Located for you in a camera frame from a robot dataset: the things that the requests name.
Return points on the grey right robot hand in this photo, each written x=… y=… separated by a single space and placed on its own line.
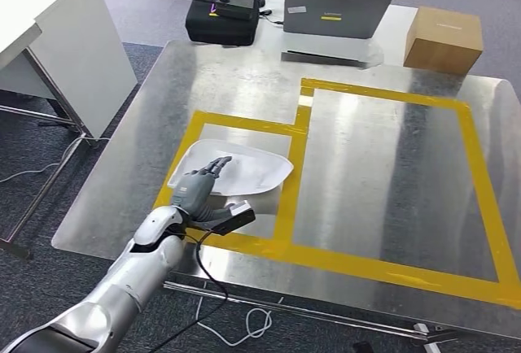
x=362 y=348

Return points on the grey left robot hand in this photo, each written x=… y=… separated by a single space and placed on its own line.
x=195 y=189

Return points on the brown cardboard box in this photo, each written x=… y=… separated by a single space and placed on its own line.
x=443 y=38

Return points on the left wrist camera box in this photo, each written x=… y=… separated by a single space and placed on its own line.
x=228 y=221

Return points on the grey laptop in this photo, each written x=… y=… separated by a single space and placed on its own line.
x=337 y=14

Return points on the white curved plastic part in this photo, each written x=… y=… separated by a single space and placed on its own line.
x=252 y=173

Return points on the white desk with metal frame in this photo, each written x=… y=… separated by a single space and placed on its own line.
x=81 y=43

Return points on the stainless steel workbench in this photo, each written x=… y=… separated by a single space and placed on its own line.
x=366 y=167

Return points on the black carry case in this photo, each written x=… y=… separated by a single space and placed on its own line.
x=220 y=30

